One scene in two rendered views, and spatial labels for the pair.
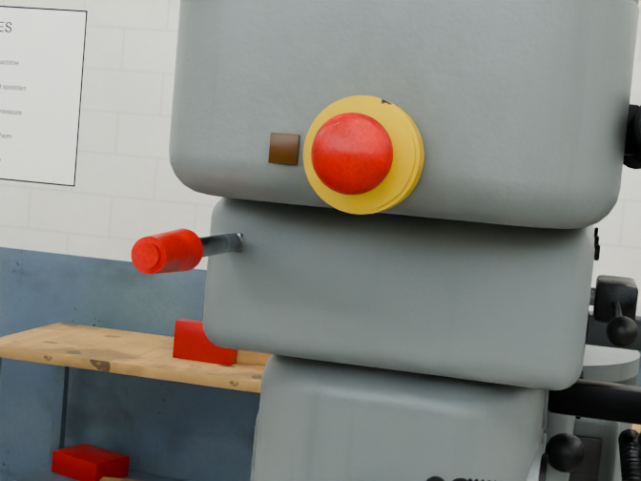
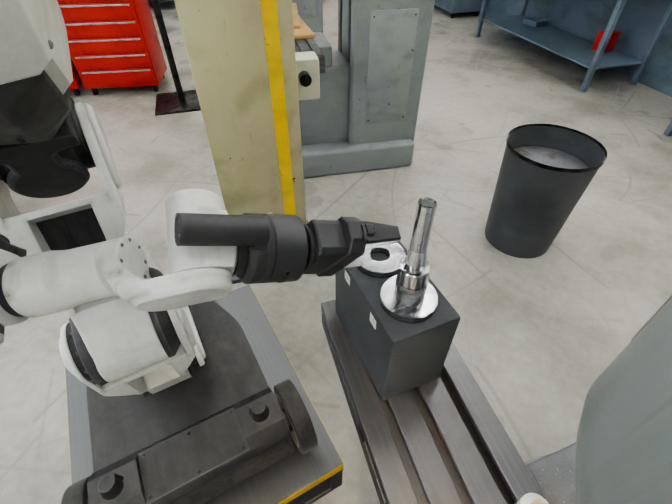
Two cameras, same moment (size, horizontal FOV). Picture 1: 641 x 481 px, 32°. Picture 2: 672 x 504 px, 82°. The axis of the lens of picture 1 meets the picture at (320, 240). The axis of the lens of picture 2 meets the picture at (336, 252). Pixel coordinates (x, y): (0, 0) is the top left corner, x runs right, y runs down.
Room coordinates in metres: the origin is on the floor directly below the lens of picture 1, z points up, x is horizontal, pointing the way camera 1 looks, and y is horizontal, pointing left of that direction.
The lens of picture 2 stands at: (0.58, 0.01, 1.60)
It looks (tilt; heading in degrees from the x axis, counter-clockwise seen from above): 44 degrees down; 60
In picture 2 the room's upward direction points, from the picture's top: straight up
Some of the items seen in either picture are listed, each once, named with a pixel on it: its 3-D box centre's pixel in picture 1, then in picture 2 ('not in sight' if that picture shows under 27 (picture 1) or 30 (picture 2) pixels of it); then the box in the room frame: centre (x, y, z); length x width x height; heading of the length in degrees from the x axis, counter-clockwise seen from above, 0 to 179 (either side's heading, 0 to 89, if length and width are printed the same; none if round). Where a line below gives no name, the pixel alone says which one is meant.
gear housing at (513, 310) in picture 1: (427, 271); not in sight; (0.84, -0.08, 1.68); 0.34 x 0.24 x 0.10; 167
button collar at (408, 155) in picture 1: (363, 155); not in sight; (0.58, -0.02, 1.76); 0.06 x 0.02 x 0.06; 77
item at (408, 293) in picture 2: not in sight; (411, 282); (0.87, 0.29, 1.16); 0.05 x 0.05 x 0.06
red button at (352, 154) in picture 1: (354, 154); not in sight; (0.55, -0.01, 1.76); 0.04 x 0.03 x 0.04; 77
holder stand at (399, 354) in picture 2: not in sight; (387, 311); (0.88, 0.34, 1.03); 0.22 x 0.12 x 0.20; 83
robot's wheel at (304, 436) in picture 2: not in sight; (294, 415); (0.71, 0.48, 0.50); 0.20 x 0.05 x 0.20; 89
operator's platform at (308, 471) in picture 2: not in sight; (204, 429); (0.45, 0.73, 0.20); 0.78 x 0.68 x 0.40; 89
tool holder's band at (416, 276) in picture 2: not in sight; (414, 267); (0.87, 0.29, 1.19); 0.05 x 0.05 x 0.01
